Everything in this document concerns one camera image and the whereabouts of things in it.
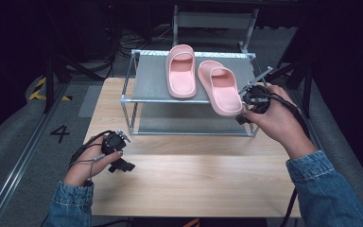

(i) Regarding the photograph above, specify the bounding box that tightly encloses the metal shoe rack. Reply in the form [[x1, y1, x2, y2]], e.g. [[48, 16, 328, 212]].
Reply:
[[119, 48, 276, 137]]

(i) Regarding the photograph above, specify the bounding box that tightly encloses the person's left hand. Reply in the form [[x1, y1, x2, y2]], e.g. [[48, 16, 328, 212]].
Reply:
[[62, 134, 124, 187]]

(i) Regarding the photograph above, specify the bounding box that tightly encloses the person's right hand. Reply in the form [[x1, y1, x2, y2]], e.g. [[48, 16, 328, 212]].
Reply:
[[243, 84, 318, 161]]

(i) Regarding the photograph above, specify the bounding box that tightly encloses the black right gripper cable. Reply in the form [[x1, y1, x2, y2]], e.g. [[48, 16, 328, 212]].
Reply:
[[258, 93, 311, 227]]

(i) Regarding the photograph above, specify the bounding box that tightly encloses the thin grey cable with plug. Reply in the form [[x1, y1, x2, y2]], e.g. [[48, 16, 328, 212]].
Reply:
[[70, 153, 108, 185]]

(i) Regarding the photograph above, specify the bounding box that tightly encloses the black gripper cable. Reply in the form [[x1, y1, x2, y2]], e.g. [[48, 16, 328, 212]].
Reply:
[[69, 130, 112, 166], [258, 93, 311, 227]]

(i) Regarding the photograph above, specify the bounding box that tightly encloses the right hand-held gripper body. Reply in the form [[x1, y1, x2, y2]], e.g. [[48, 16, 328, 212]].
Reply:
[[237, 65, 274, 115]]

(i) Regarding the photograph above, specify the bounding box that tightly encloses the metal floor rail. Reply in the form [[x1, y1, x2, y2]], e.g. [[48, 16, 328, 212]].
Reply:
[[0, 82, 71, 227]]

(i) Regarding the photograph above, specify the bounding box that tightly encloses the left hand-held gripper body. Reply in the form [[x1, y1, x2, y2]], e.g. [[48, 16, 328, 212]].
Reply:
[[102, 130, 132, 155]]

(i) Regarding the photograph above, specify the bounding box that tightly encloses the grey metal frame stand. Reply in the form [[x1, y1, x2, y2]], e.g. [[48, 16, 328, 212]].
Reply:
[[171, 4, 260, 54]]

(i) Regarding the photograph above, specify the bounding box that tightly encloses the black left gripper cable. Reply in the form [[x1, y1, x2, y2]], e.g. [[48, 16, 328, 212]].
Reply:
[[69, 130, 112, 166]]

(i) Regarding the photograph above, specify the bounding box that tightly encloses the bundle of floor cables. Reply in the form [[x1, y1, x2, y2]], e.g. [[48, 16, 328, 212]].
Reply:
[[105, 26, 175, 72]]

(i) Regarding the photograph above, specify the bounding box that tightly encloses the black tripod stand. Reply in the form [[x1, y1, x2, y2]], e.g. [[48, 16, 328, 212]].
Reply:
[[42, 51, 104, 114], [264, 56, 317, 119]]

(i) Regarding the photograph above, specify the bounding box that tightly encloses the pink foam slipper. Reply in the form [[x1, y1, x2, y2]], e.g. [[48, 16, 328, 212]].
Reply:
[[197, 60, 244, 117], [164, 44, 198, 99]]

